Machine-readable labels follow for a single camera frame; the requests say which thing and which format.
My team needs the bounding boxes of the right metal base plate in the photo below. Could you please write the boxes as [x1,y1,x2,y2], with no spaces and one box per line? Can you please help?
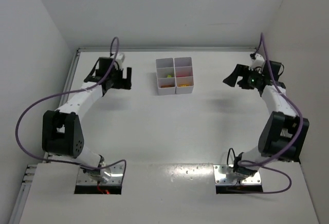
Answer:
[213,164,262,186]

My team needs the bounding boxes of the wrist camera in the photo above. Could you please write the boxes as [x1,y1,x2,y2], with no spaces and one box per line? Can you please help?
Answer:
[114,53,125,69]
[249,53,265,69]

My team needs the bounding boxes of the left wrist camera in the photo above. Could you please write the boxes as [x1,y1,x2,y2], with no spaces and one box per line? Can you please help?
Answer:
[114,53,125,69]

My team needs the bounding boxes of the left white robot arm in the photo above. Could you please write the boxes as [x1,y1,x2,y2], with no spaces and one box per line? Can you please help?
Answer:
[42,53,132,181]

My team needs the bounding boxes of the metal base plate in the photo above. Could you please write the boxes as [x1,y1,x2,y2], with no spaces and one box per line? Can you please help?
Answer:
[213,164,262,186]
[76,164,125,186]

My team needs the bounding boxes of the left white compartment tray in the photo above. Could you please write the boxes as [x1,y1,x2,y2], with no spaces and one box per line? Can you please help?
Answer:
[156,58,176,96]

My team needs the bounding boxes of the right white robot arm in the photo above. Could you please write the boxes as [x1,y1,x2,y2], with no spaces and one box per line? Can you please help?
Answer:
[223,61,309,178]

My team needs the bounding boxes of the white compartment tray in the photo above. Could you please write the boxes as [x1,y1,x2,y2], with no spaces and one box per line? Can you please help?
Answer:
[174,57,194,95]
[156,58,176,96]

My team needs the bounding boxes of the right white compartment tray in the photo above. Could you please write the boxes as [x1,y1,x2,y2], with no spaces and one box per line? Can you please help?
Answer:
[174,57,194,95]

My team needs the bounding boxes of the red lego brick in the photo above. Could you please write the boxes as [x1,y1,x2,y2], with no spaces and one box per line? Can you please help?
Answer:
[177,73,193,78]

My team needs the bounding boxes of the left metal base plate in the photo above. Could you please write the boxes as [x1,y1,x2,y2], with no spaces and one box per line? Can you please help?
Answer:
[76,164,125,186]

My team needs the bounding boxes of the red wires under table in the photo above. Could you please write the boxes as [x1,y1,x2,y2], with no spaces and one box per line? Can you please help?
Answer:
[96,182,111,195]

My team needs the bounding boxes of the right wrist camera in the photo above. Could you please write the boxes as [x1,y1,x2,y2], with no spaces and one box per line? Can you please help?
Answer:
[249,53,265,69]

